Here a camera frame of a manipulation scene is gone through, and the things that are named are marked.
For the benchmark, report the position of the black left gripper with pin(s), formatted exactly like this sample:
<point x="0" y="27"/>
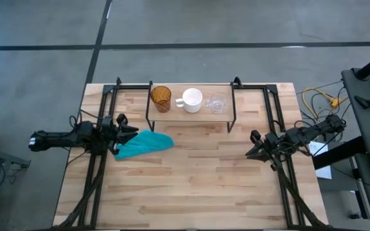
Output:
<point x="112" y="138"/>

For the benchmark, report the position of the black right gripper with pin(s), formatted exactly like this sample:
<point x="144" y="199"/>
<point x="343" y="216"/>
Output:
<point x="273" y="146"/>

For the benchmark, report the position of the amber faceted plastic cup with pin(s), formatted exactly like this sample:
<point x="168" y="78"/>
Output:
<point x="162" y="102"/>

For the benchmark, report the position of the clear glass mug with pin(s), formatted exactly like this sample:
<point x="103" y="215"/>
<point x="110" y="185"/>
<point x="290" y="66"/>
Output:
<point x="218" y="102"/>

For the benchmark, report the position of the white ceramic mug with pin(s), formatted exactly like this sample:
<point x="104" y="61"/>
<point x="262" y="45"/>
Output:
<point x="192" y="99"/>

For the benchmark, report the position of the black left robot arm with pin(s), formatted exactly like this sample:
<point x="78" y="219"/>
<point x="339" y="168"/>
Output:
<point x="56" y="139"/>

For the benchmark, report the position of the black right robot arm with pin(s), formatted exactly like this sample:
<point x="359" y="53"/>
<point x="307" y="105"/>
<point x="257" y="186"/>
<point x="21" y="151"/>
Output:
<point x="313" y="131"/>

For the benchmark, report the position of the wooden shelf with black legs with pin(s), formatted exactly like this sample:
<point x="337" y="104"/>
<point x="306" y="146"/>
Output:
<point x="188" y="117"/>

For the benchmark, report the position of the teal cloth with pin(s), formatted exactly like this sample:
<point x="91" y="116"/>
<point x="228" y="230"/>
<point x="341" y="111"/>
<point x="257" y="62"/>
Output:
<point x="146" y="144"/>

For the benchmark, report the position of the white paper sheet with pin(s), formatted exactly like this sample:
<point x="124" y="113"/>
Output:
<point x="320" y="154"/>

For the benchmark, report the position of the black stand beam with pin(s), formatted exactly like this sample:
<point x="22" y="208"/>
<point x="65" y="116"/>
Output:
<point x="336" y="154"/>

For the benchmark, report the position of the grey side table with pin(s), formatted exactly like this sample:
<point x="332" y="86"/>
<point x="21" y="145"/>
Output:
<point x="365" y="128"/>

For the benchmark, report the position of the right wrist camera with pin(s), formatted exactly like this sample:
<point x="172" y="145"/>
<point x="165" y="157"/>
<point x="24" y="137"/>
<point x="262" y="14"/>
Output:
<point x="272" y="138"/>

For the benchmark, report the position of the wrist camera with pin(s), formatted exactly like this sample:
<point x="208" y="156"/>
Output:
<point x="107" y="122"/>
<point x="272" y="138"/>

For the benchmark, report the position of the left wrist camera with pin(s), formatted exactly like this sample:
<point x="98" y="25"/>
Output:
<point x="107" y="122"/>

